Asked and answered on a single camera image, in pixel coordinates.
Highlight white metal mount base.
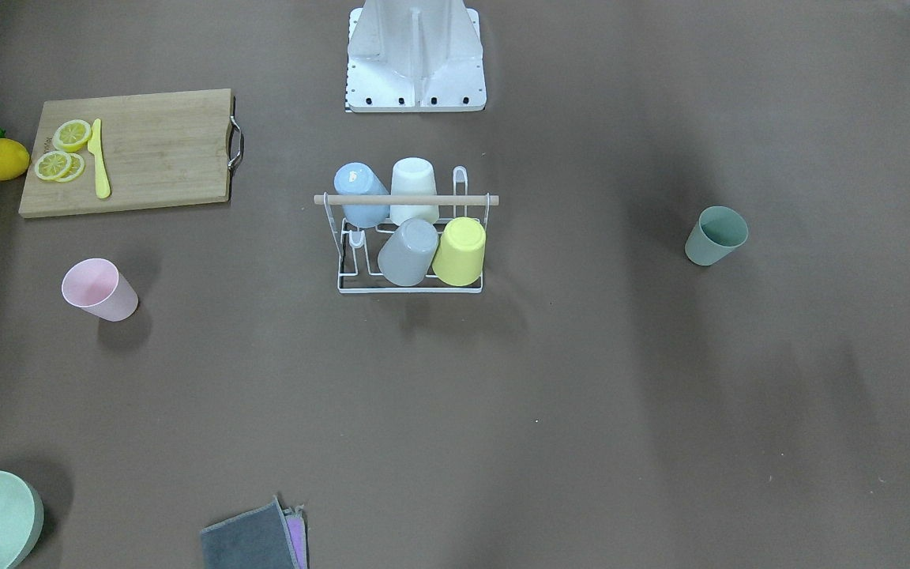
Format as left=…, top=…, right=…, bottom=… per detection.
left=344, top=1, right=487, bottom=113

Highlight purple cloth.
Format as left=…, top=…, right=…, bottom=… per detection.
left=283, top=508, right=308, bottom=568

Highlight white wire cup rack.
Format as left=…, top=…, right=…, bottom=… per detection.
left=314, top=163, right=499, bottom=294

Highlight grey folded cloth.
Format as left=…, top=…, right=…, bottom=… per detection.
left=200, top=498, right=304, bottom=568

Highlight bamboo cutting board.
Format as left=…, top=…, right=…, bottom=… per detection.
left=19, top=88, right=243, bottom=219

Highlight yellow plastic knife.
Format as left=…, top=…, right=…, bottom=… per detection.
left=87, top=118, right=111, bottom=199

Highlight lemon slice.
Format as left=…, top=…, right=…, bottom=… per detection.
left=51, top=119, right=92, bottom=153
left=55, top=153, right=86, bottom=183
left=32, top=150, right=73, bottom=183

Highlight white cup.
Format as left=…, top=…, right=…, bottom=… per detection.
left=389, top=157, right=439, bottom=226

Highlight light blue cup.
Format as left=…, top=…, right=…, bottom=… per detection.
left=333, top=162, right=390, bottom=229

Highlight grey cup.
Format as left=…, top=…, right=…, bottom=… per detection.
left=377, top=217, right=439, bottom=287

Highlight yellow cup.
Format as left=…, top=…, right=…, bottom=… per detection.
left=432, top=217, right=487, bottom=287

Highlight pink cup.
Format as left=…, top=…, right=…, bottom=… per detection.
left=61, top=257, right=140, bottom=322

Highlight green cup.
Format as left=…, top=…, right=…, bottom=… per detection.
left=685, top=205, right=749, bottom=266

